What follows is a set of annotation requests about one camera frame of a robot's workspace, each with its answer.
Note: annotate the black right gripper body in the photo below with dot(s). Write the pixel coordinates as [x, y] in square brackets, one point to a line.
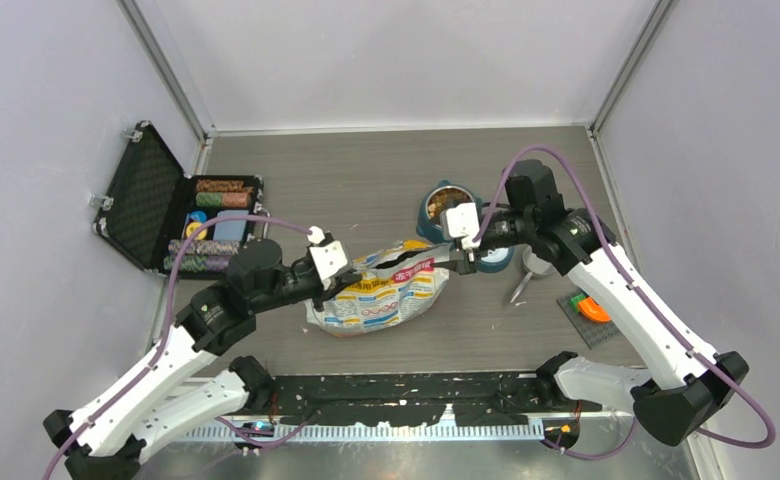
[507, 227]

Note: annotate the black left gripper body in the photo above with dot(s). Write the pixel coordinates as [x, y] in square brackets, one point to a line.
[296, 285]

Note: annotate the metal food scoop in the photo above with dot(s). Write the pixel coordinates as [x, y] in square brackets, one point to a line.
[533, 267]

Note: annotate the white yellow pet food bag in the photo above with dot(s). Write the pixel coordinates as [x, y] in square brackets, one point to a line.
[397, 284]

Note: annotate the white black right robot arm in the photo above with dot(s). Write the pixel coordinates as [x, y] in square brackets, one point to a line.
[684, 380]

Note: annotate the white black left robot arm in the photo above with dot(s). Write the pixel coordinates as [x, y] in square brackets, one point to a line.
[112, 436]

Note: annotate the teal double pet bowl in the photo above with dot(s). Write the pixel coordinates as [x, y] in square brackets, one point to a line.
[429, 226]

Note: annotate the light blue card deck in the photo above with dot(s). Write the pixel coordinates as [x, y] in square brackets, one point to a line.
[230, 231]

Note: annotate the striped poker chip stack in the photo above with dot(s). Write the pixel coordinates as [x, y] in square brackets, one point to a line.
[205, 247]

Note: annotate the green striped chip stack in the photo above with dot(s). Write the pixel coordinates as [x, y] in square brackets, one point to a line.
[200, 264]

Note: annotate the yellow poker chip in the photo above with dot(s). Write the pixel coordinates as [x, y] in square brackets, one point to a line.
[196, 231]

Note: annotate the blue poker chip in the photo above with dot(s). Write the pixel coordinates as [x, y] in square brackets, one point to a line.
[197, 216]

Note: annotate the green poker chip stack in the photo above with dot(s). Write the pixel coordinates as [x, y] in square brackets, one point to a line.
[224, 200]

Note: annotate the green toy brick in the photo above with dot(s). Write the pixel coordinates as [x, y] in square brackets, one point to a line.
[575, 302]

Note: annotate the brown poker chip stack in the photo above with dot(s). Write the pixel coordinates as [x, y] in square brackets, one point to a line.
[219, 186]

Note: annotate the orange toy brick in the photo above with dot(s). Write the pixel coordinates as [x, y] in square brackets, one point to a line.
[592, 311]

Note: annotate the black foam-lined case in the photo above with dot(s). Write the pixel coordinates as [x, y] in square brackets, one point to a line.
[147, 202]

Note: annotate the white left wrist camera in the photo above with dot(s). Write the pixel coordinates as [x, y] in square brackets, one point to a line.
[329, 256]

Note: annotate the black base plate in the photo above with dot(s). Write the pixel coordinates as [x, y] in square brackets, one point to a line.
[409, 400]

